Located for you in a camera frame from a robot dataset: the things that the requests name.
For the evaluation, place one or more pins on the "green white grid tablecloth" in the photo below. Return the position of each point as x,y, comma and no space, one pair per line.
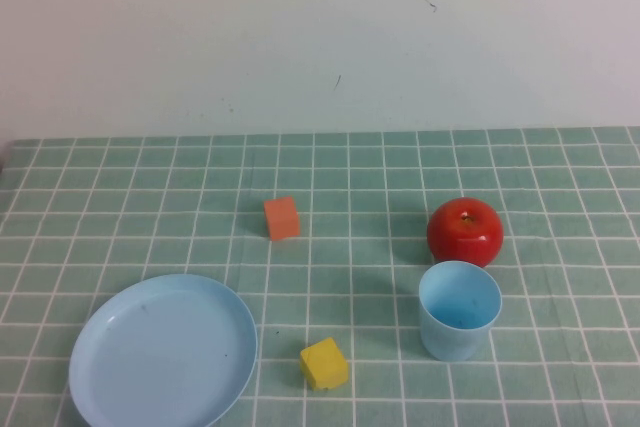
150,197

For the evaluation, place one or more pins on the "yellow foam cube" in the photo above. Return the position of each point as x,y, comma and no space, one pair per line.
324,364

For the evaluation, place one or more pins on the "light blue plastic plate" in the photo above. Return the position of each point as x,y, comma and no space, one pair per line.
160,357

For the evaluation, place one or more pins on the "light blue plastic cup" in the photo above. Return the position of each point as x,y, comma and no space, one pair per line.
450,342

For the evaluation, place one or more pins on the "orange foam cube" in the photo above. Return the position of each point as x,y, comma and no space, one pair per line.
282,219

